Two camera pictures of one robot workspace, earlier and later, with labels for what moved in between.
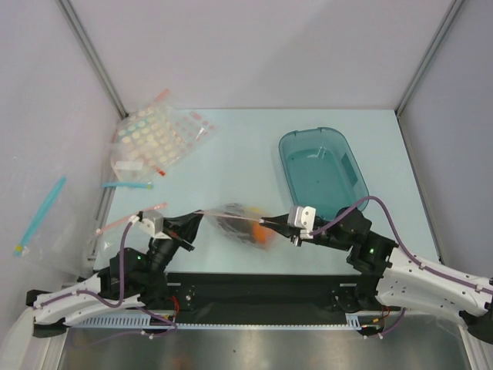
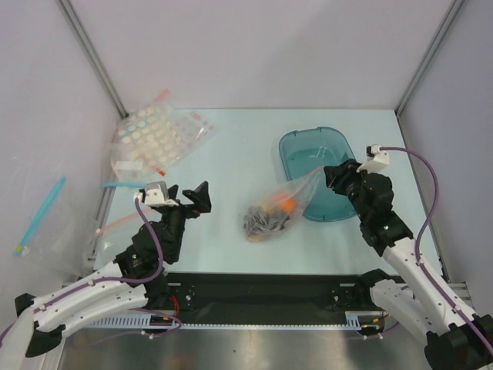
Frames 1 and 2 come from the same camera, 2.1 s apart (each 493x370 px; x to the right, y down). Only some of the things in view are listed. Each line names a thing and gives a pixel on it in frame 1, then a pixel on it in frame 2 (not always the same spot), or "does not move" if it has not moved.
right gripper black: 291,230 to 343,177
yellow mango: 257,210 to 266,204
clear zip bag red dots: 242,224 to 273,213
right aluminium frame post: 452,11 does not move
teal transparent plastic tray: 322,170 does not move
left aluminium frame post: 72,18 does not move
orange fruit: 259,232 to 289,204
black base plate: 269,298 does not move
